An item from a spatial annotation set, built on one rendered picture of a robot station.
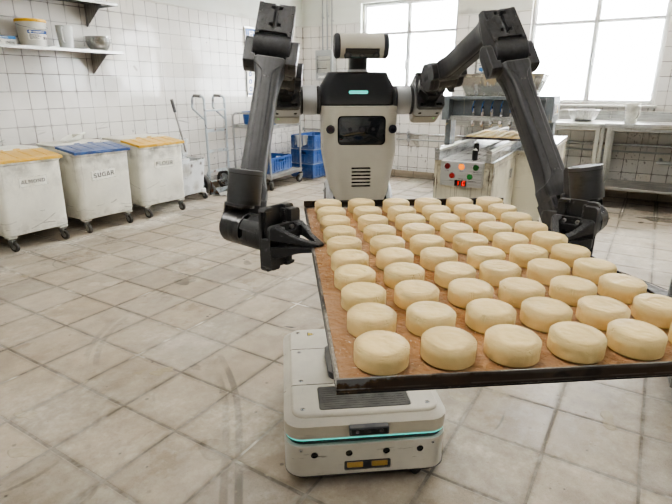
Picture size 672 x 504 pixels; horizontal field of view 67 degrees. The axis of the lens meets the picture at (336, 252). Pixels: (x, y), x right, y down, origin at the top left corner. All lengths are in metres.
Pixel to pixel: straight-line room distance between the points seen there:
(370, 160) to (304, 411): 0.81
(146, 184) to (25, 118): 1.13
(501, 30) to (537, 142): 0.27
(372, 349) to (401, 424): 1.25
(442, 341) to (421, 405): 1.25
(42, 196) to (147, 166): 1.05
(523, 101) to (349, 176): 0.64
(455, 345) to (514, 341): 0.06
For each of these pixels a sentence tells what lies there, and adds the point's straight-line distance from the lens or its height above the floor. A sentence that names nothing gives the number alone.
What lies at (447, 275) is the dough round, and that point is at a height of 1.02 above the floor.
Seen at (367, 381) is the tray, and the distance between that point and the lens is 0.43.
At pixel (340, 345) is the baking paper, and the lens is 0.49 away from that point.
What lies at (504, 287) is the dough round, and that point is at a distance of 0.60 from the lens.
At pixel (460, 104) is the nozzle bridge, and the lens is 3.76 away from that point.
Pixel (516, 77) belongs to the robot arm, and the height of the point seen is 1.25.
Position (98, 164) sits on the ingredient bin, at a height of 0.59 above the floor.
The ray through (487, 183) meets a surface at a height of 0.73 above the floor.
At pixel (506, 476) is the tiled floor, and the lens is 1.92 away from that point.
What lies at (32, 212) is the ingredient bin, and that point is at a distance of 4.69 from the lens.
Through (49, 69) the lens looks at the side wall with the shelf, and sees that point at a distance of 5.50.
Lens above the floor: 1.23
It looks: 18 degrees down
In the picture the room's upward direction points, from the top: straight up
